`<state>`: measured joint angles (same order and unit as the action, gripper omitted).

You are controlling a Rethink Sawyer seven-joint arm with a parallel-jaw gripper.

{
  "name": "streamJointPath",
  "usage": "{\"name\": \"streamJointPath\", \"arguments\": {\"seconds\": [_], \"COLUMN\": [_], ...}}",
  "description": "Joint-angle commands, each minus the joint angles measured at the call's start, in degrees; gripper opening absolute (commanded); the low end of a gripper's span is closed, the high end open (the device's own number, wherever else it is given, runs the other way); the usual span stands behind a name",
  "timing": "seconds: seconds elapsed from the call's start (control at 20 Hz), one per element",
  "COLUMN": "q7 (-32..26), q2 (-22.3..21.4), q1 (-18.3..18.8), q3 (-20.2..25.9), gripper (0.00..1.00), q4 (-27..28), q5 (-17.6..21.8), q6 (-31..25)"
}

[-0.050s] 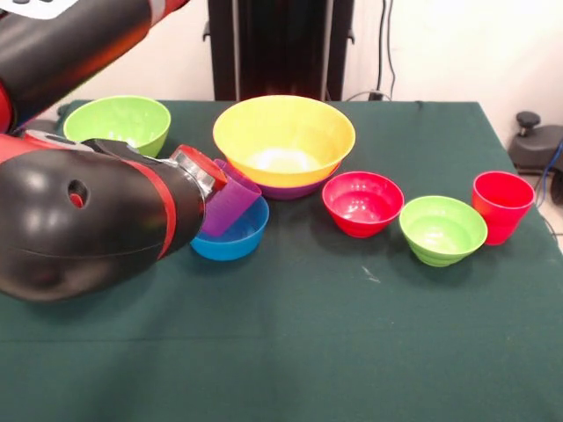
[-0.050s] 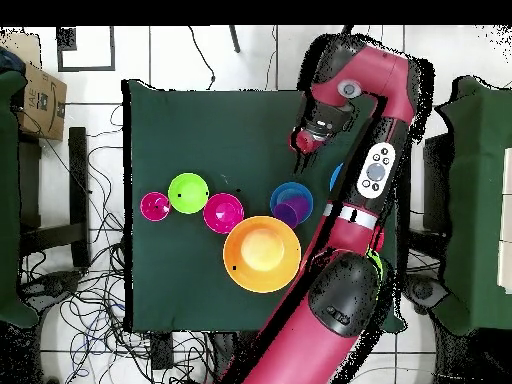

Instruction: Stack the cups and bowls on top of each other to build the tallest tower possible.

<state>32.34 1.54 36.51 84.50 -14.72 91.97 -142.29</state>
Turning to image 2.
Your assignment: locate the small blue bowl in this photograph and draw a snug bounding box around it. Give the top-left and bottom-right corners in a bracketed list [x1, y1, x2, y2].
[269, 181, 315, 226]

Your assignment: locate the purple cup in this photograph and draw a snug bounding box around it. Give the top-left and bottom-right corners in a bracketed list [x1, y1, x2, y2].
[272, 195, 312, 230]

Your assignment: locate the small pink bowl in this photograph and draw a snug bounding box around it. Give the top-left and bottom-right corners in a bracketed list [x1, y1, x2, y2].
[202, 193, 246, 236]

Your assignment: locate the large yellow bowl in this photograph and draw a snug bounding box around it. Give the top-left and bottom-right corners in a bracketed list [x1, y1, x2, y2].
[222, 215, 302, 294]

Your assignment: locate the large blue bowl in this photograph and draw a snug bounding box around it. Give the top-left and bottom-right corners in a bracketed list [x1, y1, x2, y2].
[329, 162, 344, 192]

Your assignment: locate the dark green tablecloth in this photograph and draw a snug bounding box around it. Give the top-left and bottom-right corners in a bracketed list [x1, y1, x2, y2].
[121, 78, 411, 334]

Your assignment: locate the small green bowl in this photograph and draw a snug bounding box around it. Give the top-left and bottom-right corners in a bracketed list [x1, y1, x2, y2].
[167, 172, 210, 215]

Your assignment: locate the large green bowl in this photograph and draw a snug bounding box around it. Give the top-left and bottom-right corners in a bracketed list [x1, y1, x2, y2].
[365, 247, 385, 281]

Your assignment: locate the green cloth covered table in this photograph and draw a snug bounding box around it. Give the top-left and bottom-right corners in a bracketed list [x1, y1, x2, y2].
[0, 69, 40, 329]
[433, 75, 512, 337]

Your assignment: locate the grey stand base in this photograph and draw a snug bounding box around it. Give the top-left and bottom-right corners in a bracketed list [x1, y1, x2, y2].
[402, 275, 450, 314]
[19, 270, 83, 307]

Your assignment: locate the black bench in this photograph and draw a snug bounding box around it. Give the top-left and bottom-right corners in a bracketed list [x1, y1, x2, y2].
[17, 126, 92, 269]

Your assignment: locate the cardboard box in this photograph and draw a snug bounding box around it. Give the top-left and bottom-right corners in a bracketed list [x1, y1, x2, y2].
[15, 61, 68, 142]

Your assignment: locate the black floor cable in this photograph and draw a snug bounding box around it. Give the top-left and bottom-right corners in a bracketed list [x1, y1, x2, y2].
[187, 25, 218, 91]

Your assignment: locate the black square floor frame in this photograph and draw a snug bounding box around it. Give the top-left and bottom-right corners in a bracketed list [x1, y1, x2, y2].
[55, 25, 117, 74]

